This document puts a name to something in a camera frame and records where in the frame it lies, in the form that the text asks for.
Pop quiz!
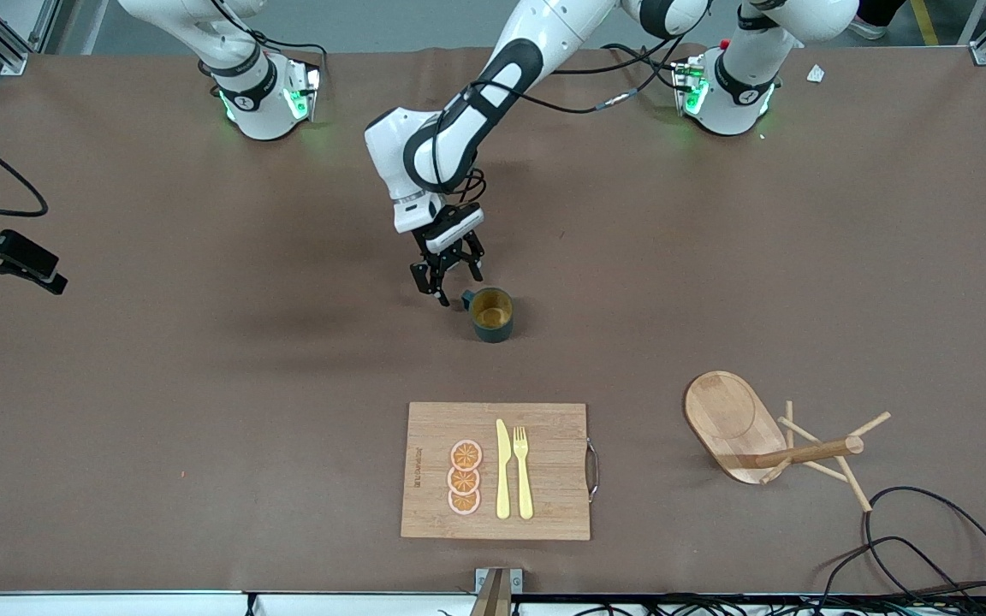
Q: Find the long black looped cable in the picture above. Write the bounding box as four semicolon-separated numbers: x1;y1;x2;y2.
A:
864;486;986;610

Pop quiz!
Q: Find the yellow plastic knife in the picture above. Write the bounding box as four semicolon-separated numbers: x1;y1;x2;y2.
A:
496;418;512;520

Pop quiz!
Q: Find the metal mounting bracket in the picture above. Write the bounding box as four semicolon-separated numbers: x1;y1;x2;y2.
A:
474;567;524;595

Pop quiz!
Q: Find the yellow plastic fork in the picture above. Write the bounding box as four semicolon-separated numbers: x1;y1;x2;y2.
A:
513;426;535;521

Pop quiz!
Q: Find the black base cable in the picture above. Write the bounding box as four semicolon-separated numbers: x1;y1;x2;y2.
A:
600;43;691;91
249;30;329;86

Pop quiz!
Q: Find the dark green mug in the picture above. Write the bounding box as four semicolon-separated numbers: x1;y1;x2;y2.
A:
460;287;516;344

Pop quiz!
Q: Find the brown table cover mat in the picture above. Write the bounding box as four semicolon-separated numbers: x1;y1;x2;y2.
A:
0;43;986;595

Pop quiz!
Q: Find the short black looped cable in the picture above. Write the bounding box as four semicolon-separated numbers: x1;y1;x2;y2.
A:
818;536;973;604

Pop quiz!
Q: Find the wooden cup rack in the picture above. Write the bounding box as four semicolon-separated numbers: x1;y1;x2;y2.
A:
683;370;893;513

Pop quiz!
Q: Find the black cable bundle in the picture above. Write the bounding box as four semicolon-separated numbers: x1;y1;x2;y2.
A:
527;593;986;616

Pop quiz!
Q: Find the aluminium stand post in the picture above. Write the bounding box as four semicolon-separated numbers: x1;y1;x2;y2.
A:
469;569;513;616

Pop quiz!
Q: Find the bamboo cutting board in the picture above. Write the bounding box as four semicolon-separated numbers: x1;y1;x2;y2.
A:
400;401;601;542

